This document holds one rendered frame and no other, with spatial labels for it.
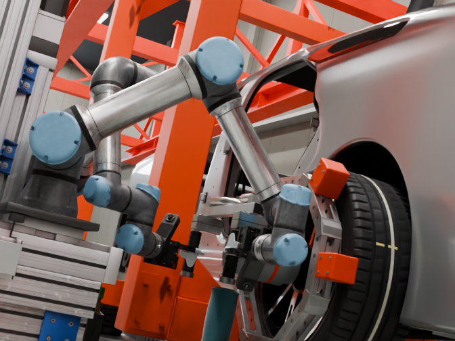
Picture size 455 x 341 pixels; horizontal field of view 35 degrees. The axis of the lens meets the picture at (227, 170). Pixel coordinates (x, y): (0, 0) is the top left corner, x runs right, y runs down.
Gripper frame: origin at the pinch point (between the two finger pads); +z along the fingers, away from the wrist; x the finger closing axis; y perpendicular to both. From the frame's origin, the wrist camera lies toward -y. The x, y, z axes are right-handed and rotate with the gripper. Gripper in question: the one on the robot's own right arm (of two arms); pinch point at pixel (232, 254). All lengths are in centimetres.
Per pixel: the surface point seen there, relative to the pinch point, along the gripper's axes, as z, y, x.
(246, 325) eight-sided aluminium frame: 28.1, -18.6, -21.8
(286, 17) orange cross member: 259, 187, -111
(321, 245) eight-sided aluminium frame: -10.4, 7.8, -20.8
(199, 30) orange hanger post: 66, 82, 5
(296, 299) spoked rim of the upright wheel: 16.9, -7.4, -31.3
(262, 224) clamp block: -2.7, 9.9, -5.5
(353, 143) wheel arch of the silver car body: 25, 48, -45
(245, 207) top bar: 1.7, 13.8, -1.3
